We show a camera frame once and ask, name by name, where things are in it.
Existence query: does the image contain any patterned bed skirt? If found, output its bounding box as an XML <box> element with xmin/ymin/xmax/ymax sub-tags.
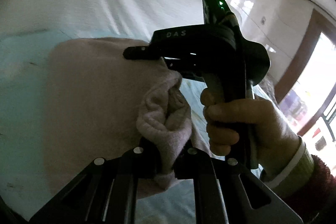
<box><xmin>259</xmin><ymin>76</ymin><xmax>277</xmax><ymax>104</ymax></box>

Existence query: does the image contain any person's right hand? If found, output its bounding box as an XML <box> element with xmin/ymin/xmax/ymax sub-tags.
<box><xmin>200</xmin><ymin>88</ymin><xmax>302</xmax><ymax>182</ymax></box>

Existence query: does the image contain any pink knit sweater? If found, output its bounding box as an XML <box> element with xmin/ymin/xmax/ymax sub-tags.
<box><xmin>45</xmin><ymin>37</ymin><xmax>210</xmax><ymax>199</ymax></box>

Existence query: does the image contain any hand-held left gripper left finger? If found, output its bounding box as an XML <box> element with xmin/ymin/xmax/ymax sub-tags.
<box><xmin>28</xmin><ymin>139</ymin><xmax>161</xmax><ymax>224</ymax></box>

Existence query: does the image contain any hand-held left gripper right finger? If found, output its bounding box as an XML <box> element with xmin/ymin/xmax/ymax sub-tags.
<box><xmin>173</xmin><ymin>140</ymin><xmax>304</xmax><ymax>224</ymax></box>

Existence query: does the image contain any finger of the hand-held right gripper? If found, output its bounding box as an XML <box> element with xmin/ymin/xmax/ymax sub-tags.
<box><xmin>123</xmin><ymin>45</ymin><xmax>164</xmax><ymax>60</ymax></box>
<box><xmin>164</xmin><ymin>59</ymin><xmax>185</xmax><ymax>79</ymax></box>

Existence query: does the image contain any person's right forearm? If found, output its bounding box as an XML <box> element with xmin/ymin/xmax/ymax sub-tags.
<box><xmin>260</xmin><ymin>136</ymin><xmax>336</xmax><ymax>224</ymax></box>

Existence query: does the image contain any brown wooden door frame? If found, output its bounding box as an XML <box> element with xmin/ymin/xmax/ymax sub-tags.
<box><xmin>276</xmin><ymin>9</ymin><xmax>336</xmax><ymax>104</ymax></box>

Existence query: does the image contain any light blue floral quilt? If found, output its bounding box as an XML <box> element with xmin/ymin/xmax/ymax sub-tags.
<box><xmin>0</xmin><ymin>28</ymin><xmax>276</xmax><ymax>224</ymax></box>

